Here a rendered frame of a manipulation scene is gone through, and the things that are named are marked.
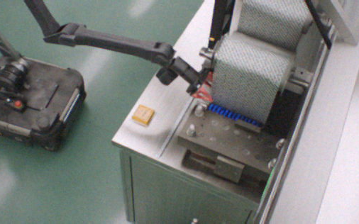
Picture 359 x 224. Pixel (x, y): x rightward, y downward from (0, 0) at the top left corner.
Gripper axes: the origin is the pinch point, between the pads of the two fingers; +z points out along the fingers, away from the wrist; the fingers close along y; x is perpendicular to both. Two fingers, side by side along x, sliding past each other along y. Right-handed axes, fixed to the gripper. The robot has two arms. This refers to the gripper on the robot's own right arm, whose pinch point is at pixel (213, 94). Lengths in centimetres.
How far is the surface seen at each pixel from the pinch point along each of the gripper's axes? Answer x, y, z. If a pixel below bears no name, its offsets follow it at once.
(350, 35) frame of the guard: 69, 14, 1
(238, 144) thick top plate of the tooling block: 3.4, 13.6, 16.5
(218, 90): 4.0, 0.1, -0.2
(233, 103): 3.9, 0.1, 7.5
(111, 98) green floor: -134, -50, -17
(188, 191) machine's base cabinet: -27.1, 25.4, 19.6
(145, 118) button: -24.8, 11.8, -11.9
